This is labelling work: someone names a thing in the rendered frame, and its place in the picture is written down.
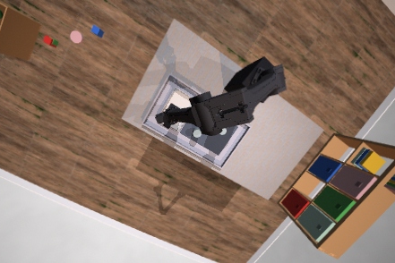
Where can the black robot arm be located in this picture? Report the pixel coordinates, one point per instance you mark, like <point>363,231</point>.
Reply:
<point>236,107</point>

